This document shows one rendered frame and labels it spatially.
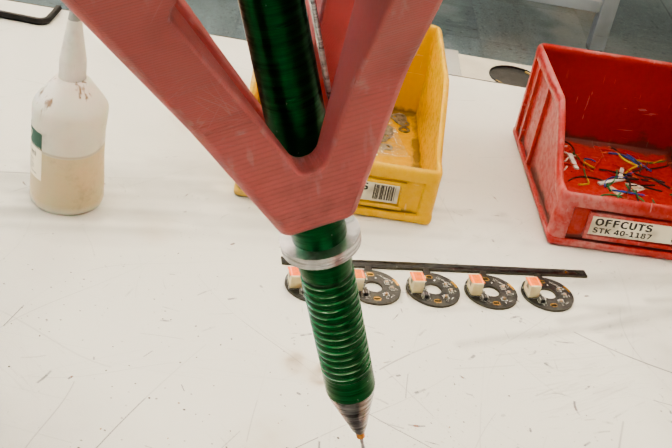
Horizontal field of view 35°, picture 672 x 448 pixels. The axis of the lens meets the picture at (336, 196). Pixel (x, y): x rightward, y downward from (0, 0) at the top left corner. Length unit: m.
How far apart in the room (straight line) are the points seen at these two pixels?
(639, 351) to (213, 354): 0.19
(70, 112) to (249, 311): 0.12
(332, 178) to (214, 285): 0.29
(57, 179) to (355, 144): 0.32
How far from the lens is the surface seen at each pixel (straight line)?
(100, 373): 0.43
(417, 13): 0.17
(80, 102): 0.48
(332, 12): 0.19
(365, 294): 0.48
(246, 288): 0.47
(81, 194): 0.50
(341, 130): 0.18
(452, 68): 0.74
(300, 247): 0.21
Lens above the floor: 1.03
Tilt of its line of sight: 31 degrees down
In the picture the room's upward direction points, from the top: 11 degrees clockwise
